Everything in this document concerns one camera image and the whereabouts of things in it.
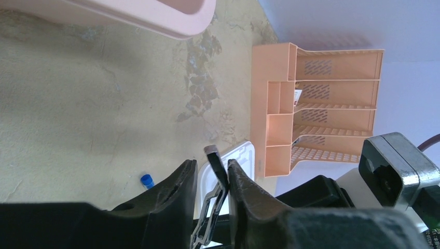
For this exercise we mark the orange mesh file organizer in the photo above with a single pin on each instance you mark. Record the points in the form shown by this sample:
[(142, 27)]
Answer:
[(311, 105)]

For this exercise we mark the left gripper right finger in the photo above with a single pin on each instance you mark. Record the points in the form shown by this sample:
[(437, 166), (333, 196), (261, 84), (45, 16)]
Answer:
[(259, 220)]

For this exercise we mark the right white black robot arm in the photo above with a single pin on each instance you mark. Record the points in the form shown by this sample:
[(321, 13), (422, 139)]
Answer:
[(392, 173)]

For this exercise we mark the metal crucible tongs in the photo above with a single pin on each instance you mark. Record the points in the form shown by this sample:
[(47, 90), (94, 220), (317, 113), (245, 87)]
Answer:
[(213, 201)]

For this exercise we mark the pink plastic bin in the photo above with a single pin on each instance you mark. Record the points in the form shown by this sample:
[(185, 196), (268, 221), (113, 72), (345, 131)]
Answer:
[(175, 19)]

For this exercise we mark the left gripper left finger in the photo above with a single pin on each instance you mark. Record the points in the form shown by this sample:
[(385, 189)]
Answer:
[(161, 217)]

